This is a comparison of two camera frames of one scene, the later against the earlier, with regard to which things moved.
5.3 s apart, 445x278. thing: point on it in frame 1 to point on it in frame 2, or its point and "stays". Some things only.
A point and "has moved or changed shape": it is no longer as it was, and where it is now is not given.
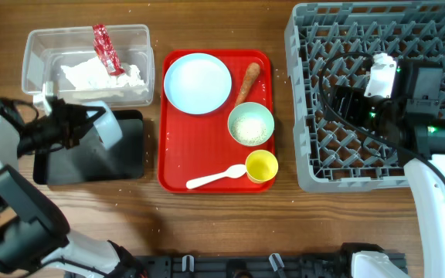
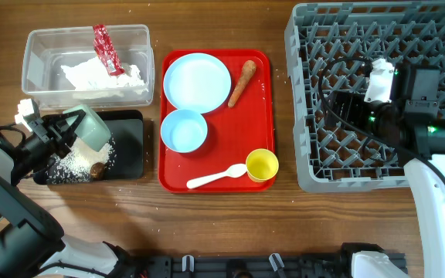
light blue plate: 198,83 stays
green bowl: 250,123 to 93,131
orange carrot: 252,72 has moved or changed shape
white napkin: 91,74 stays
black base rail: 242,266 stays
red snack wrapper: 107,50 stays
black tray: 89,161 stays
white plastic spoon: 235,171 stays
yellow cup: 261,166 stays
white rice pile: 248,130 to 75,166
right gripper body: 362,112 stays
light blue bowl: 107,125 to 183,130
